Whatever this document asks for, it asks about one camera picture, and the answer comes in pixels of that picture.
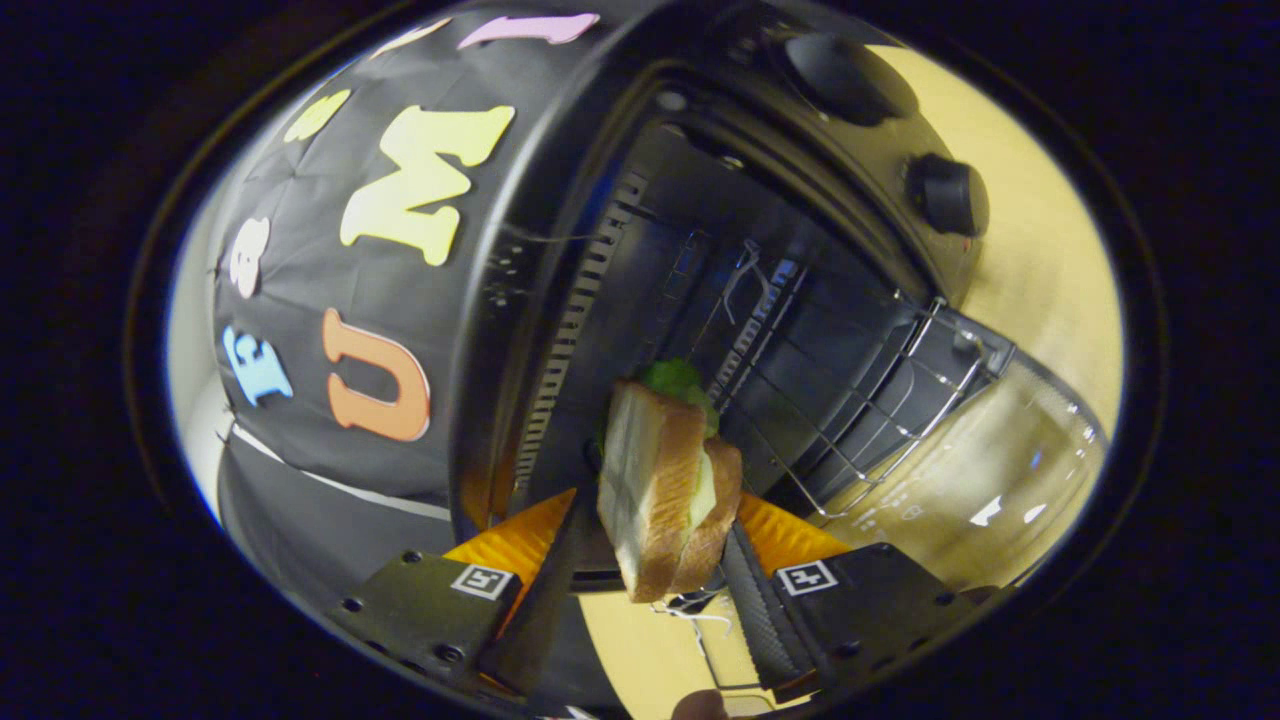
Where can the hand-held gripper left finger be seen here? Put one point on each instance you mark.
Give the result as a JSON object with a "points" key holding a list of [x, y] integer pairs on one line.
{"points": [[540, 610]]}

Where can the black toaster oven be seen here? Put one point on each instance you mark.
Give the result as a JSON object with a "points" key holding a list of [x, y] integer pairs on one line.
{"points": [[700, 210]]}

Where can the black backdrop cloth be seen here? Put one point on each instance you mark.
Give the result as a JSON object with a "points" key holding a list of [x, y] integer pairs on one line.
{"points": [[300, 180]]}

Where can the sandwich with lettuce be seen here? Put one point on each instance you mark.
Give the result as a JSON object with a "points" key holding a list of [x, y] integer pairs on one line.
{"points": [[650, 480]]}

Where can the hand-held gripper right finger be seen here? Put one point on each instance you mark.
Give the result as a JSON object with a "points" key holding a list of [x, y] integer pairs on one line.
{"points": [[760, 620]]}

